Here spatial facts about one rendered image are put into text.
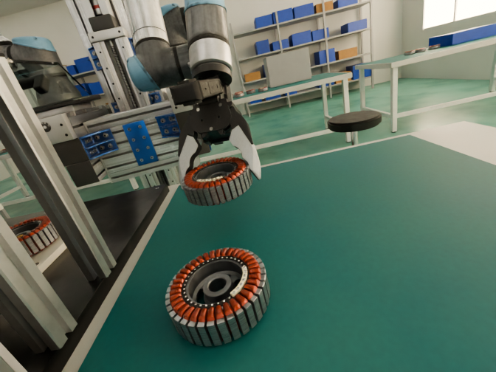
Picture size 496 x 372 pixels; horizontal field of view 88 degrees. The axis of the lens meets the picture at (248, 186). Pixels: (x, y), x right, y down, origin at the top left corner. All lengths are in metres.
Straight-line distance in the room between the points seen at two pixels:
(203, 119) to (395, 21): 7.67
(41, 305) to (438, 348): 0.36
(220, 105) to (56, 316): 0.34
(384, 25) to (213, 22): 7.44
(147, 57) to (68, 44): 7.48
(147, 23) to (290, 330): 0.61
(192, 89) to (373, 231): 0.31
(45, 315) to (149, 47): 0.50
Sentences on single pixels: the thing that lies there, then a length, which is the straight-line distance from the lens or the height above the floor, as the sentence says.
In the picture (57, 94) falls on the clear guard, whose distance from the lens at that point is 0.64.
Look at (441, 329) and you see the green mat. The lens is 0.30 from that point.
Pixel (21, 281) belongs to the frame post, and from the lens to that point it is 0.33.
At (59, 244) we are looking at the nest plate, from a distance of 0.57.
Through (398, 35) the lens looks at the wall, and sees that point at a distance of 8.04.
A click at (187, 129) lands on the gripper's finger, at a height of 0.92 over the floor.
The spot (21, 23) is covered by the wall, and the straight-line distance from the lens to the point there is 8.63.
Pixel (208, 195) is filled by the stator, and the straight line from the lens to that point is 0.37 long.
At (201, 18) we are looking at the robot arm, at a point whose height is 1.08.
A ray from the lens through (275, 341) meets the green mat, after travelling 0.28.
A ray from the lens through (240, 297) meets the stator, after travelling 0.27.
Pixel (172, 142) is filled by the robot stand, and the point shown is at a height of 0.78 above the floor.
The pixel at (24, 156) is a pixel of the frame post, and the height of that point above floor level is 0.95.
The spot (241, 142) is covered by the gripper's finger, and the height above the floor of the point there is 0.88.
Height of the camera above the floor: 0.98
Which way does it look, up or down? 23 degrees down
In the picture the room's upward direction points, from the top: 14 degrees counter-clockwise
